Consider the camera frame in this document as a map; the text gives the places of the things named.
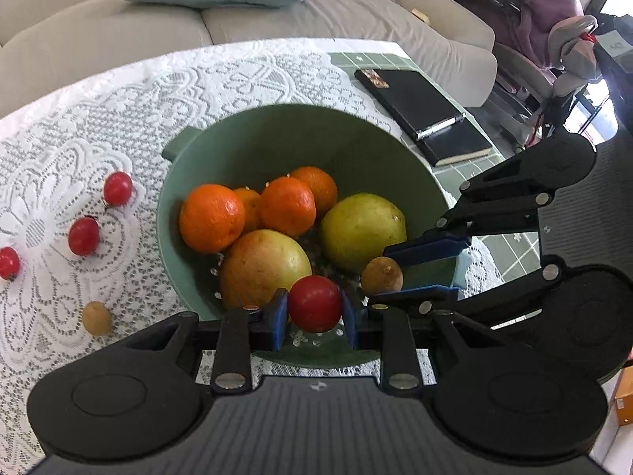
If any brown kiwi fruit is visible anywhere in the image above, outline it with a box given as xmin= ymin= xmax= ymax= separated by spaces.
xmin=360 ymin=256 xmax=404 ymax=296

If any green-yellow pear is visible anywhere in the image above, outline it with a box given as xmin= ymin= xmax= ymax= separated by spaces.
xmin=320 ymin=193 xmax=407 ymax=275

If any red-yellow apple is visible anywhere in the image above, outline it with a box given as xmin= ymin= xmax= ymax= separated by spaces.
xmin=219 ymin=230 xmax=312 ymax=309

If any red cherry tomato front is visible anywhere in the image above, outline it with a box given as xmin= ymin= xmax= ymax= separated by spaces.
xmin=288 ymin=275 xmax=342 ymax=333

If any red cherry tomato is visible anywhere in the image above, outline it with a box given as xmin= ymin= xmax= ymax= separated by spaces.
xmin=288 ymin=275 xmax=342 ymax=333
xmin=0 ymin=247 xmax=21 ymax=281
xmin=68 ymin=217 xmax=100 ymax=256
xmin=103 ymin=172 xmax=133 ymax=207

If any large orange mandarin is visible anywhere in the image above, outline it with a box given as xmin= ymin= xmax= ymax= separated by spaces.
xmin=178 ymin=184 xmax=246 ymax=254

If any orange mandarin back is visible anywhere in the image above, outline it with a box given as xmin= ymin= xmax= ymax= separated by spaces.
xmin=260 ymin=176 xmax=317 ymax=238

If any orange mandarin small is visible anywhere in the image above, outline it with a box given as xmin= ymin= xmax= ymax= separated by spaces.
xmin=234 ymin=188 xmax=261 ymax=234

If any brown kiwi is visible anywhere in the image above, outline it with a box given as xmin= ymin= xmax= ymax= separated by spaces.
xmin=81 ymin=301 xmax=113 ymax=337

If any green plastic colander bowl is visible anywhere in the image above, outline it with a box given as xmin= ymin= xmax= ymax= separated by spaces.
xmin=155 ymin=103 xmax=459 ymax=369

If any black silver pen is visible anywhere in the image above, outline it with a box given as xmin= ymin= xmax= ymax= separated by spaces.
xmin=414 ymin=113 xmax=464 ymax=141

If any black notebook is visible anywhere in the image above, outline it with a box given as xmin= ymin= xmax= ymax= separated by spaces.
xmin=354 ymin=68 xmax=493 ymax=167

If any white lace tablecloth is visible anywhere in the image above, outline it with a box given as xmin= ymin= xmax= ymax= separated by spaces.
xmin=1 ymin=39 xmax=392 ymax=474

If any red cherry tomato right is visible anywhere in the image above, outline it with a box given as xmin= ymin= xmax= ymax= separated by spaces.
xmin=68 ymin=217 xmax=100 ymax=256

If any red cherry tomato middle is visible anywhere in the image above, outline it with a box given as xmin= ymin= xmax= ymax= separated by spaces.
xmin=103 ymin=172 xmax=133 ymax=207

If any red cherry tomato far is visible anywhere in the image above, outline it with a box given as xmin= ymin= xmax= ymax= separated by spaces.
xmin=0 ymin=247 xmax=21 ymax=281

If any beige sofa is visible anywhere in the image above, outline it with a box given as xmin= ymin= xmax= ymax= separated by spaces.
xmin=1 ymin=0 xmax=498 ymax=114

